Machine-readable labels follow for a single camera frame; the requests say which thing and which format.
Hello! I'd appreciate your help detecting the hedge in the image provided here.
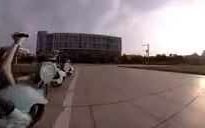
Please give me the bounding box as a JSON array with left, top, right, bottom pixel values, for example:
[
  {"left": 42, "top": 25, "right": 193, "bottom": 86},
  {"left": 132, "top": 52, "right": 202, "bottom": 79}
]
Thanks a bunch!
[{"left": 0, "top": 62, "right": 41, "bottom": 81}]

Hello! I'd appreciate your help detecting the grey concrete slab pavement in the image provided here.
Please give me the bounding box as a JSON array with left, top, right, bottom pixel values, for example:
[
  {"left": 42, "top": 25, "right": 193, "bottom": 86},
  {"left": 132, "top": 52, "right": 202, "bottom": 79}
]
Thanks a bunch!
[{"left": 68, "top": 63, "right": 205, "bottom": 128}]

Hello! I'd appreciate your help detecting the dark glass building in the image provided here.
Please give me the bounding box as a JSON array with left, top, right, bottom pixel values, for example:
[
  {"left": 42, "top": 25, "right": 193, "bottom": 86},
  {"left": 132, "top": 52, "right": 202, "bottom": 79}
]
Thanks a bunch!
[{"left": 35, "top": 30, "right": 123, "bottom": 65}]

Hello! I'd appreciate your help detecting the row of parked scooters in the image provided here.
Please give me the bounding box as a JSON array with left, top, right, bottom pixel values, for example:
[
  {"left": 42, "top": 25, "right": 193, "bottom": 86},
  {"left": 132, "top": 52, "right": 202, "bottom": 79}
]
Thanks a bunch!
[{"left": 0, "top": 31, "right": 76, "bottom": 128}]

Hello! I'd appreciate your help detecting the pole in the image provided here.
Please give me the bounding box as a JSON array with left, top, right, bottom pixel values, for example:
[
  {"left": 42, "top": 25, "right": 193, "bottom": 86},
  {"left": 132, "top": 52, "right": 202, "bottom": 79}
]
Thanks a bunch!
[{"left": 142, "top": 43, "right": 151, "bottom": 65}]

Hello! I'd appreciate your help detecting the row of trees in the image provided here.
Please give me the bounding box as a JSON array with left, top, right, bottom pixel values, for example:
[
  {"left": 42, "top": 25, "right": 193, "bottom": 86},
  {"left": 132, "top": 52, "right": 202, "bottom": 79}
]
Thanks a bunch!
[{"left": 114, "top": 47, "right": 205, "bottom": 66}]

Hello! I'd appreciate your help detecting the grass strip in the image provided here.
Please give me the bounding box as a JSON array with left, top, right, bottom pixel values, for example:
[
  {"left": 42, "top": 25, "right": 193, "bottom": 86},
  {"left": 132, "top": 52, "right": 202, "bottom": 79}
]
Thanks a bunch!
[{"left": 118, "top": 63, "right": 205, "bottom": 77}]

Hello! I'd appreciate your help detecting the pale kerb strip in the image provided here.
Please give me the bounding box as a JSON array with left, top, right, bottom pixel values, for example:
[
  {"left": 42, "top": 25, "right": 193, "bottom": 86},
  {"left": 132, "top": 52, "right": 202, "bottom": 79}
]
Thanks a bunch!
[{"left": 53, "top": 67, "right": 81, "bottom": 128}]

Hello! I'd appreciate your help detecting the dark paved parking strip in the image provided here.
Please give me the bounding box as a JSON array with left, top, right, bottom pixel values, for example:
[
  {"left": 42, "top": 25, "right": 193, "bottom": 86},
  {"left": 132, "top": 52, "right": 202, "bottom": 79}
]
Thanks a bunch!
[{"left": 31, "top": 66, "right": 78, "bottom": 128}]

